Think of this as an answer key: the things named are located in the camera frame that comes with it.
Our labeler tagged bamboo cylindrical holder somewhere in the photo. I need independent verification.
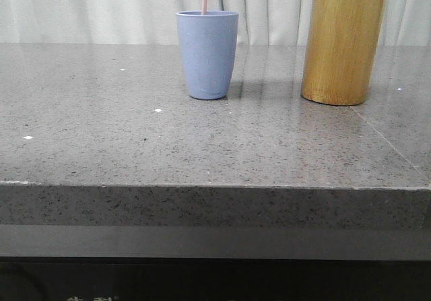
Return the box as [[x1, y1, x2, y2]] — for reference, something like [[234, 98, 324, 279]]
[[301, 0, 385, 106]]

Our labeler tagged white pleated curtain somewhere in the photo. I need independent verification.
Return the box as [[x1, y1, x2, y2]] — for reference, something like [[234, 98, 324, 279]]
[[1, 0, 430, 46]]

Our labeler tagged blue plastic cup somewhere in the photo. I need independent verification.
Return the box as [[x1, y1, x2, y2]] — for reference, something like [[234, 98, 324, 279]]
[[176, 11, 239, 100]]

